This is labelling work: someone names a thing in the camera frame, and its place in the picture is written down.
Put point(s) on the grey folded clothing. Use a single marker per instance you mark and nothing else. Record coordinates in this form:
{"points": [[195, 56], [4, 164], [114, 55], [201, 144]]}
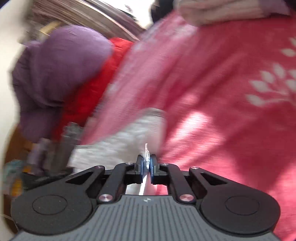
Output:
{"points": [[69, 139]]}

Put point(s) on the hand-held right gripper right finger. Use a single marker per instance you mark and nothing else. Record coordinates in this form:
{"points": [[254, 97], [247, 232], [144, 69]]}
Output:
{"points": [[152, 169]]}

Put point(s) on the pink floral blanket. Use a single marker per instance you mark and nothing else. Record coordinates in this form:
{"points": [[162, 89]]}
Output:
{"points": [[208, 81]]}

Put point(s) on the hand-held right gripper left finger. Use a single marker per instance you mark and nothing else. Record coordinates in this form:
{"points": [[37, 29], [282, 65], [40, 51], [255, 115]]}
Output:
{"points": [[143, 171]]}

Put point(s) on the white quilted garment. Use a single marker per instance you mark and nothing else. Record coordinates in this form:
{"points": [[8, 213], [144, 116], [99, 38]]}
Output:
{"points": [[120, 143]]}

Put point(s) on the purple duvet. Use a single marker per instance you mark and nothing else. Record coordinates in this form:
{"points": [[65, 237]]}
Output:
{"points": [[57, 69]]}

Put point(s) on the black garment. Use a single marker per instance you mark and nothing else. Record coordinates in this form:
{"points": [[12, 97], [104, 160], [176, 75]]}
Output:
{"points": [[159, 11]]}

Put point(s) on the brown patterned curtain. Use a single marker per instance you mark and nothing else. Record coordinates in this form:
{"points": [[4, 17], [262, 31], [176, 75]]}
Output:
{"points": [[92, 14]]}

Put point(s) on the red quilt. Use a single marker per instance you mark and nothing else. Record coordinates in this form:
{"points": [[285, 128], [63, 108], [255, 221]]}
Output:
{"points": [[92, 92]]}

